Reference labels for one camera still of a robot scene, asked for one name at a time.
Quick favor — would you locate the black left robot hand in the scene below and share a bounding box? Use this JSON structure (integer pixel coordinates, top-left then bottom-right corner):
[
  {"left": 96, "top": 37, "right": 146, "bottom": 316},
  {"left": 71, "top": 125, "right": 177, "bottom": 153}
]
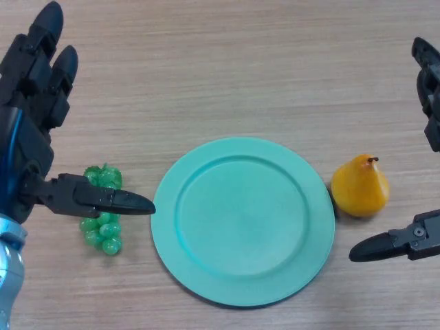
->
[{"left": 0, "top": 0, "right": 157, "bottom": 226}]

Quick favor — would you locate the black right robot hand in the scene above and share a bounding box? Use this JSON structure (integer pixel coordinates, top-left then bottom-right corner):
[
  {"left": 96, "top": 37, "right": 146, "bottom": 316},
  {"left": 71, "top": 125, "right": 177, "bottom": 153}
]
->
[{"left": 349, "top": 36, "right": 440, "bottom": 263}]

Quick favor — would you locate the yellow pear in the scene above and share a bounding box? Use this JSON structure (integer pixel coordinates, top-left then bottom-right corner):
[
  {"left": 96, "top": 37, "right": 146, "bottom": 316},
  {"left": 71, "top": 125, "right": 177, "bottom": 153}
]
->
[{"left": 330, "top": 153, "right": 391, "bottom": 218}]

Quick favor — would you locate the green grape bunch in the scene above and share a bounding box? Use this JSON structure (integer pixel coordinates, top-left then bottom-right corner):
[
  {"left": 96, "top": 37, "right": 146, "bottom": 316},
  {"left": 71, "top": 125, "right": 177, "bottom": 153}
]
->
[{"left": 78, "top": 162, "right": 124, "bottom": 256}]

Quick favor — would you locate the green round plate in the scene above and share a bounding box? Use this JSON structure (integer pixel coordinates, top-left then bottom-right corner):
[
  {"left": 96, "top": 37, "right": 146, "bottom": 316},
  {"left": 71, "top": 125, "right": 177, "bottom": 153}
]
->
[{"left": 151, "top": 136, "right": 336, "bottom": 308}]

